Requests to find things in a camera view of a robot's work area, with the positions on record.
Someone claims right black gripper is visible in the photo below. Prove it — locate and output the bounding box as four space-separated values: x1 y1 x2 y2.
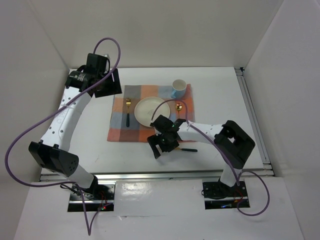
147 131 180 159

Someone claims gold knife green handle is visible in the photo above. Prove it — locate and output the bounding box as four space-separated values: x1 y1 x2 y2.
175 147 198 153

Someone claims gold spoon green handle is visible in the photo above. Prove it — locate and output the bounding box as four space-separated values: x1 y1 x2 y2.
175 103 183 119

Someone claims cream ceramic plate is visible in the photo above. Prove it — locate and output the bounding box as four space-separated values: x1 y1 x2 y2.
134 97 171 128

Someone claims gold fork green handle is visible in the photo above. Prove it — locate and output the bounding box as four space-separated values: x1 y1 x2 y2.
126 98 132 128

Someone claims light blue mug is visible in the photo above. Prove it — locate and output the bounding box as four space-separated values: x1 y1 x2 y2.
171 79 187 100

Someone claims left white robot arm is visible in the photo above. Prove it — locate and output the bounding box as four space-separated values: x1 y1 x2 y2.
28 53 122 200

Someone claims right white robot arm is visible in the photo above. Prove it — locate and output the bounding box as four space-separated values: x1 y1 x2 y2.
147 115 256 196

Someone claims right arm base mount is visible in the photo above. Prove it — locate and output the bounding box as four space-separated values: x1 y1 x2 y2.
201 181 250 210

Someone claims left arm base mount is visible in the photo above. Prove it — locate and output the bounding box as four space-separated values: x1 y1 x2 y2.
60 182 116 213

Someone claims aluminium side rail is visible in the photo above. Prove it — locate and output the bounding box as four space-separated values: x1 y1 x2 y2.
234 67 274 175

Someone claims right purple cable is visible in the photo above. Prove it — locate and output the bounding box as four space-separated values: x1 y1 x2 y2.
149 99 271 216

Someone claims purple cable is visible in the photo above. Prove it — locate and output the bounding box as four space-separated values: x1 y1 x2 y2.
149 99 271 216
4 37 121 236

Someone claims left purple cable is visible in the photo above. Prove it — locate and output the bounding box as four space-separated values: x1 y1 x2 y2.
4 37 121 236

